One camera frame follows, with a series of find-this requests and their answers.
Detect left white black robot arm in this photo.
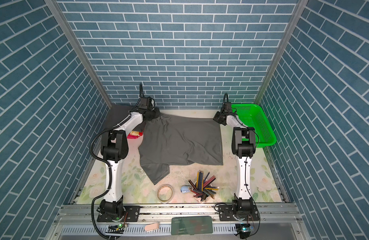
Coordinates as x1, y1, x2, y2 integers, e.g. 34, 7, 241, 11
98, 97, 160, 222

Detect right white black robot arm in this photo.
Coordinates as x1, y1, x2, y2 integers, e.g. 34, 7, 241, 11
213, 102, 257, 220

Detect folded dark grey t shirt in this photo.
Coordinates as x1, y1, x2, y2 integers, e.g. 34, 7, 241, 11
103, 105, 132, 129

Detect folded red t shirt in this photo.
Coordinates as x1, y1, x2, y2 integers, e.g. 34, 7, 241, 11
127, 131, 143, 139

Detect green plastic basket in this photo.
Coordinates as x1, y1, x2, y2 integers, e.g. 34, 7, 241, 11
232, 104, 277, 148

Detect bundle of coloured pencils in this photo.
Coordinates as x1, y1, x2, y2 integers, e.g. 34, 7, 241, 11
188, 171, 219, 203

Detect small blue pencil sharpener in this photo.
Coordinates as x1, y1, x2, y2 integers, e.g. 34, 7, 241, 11
180, 186, 191, 193

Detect roll of clear tape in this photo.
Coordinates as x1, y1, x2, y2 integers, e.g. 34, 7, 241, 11
157, 184, 174, 204

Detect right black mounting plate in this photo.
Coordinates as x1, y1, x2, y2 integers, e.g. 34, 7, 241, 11
214, 204, 260, 222

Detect black mounting plate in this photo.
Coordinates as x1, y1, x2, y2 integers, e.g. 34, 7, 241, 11
214, 204, 260, 222
97, 204, 140, 223

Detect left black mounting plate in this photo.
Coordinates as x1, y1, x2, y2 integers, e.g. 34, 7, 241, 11
97, 204, 140, 223

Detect right small circuit board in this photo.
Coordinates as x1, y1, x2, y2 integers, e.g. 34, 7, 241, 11
235, 224, 253, 240

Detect small circuit board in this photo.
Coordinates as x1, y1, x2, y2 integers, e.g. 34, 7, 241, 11
235, 224, 253, 240
105, 224, 126, 235

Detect pink eraser block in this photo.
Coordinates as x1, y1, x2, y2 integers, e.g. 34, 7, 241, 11
144, 222, 159, 232

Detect left small circuit board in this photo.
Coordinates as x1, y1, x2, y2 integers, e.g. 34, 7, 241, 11
105, 224, 126, 235

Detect left black corrugated cable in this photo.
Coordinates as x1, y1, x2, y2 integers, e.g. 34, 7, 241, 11
88, 83, 144, 240

